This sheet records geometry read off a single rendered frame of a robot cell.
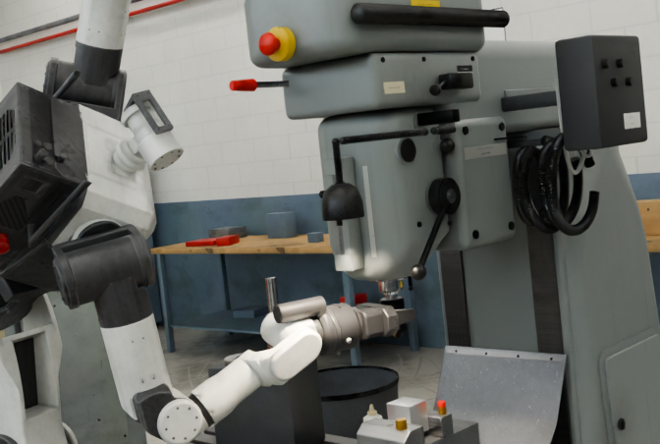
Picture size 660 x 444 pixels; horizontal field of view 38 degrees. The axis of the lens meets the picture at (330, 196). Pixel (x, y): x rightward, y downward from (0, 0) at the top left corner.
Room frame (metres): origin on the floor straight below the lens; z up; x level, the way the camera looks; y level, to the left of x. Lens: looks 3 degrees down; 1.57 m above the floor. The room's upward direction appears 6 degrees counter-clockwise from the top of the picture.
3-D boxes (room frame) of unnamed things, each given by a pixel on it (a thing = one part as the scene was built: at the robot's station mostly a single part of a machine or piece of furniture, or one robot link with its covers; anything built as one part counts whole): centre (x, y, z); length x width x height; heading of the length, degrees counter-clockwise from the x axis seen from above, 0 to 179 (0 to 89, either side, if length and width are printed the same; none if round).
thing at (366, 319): (1.83, -0.02, 1.23); 0.13 x 0.12 x 0.10; 32
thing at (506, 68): (2.24, -0.44, 1.66); 0.80 x 0.23 x 0.20; 137
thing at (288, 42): (1.71, 0.06, 1.76); 0.06 x 0.02 x 0.06; 47
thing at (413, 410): (1.87, -0.11, 1.03); 0.06 x 0.05 x 0.06; 45
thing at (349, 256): (1.80, -0.02, 1.44); 0.04 x 0.04 x 0.21; 47
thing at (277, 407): (2.15, 0.19, 1.02); 0.22 x 0.12 x 0.20; 58
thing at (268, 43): (1.69, 0.07, 1.76); 0.04 x 0.03 x 0.04; 47
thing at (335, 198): (1.66, -0.02, 1.48); 0.07 x 0.07 x 0.06
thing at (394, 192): (1.88, -0.10, 1.47); 0.21 x 0.19 x 0.32; 47
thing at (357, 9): (1.80, -0.23, 1.79); 0.45 x 0.04 x 0.04; 137
